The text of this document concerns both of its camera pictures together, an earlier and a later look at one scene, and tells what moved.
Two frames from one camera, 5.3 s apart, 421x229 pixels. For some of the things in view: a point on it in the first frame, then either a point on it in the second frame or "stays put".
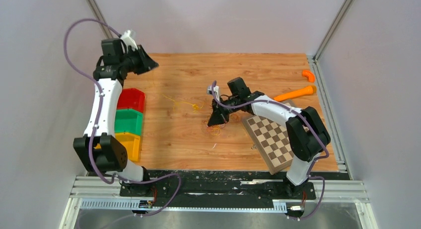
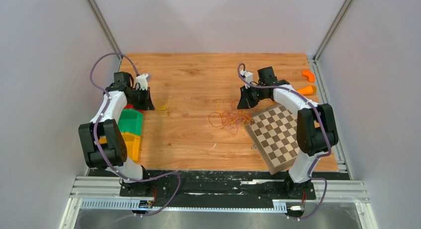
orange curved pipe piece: [310, 75] stays put
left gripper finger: [149, 64] -> [150, 107]
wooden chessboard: [272, 140] stays put
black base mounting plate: [216, 189] stays put
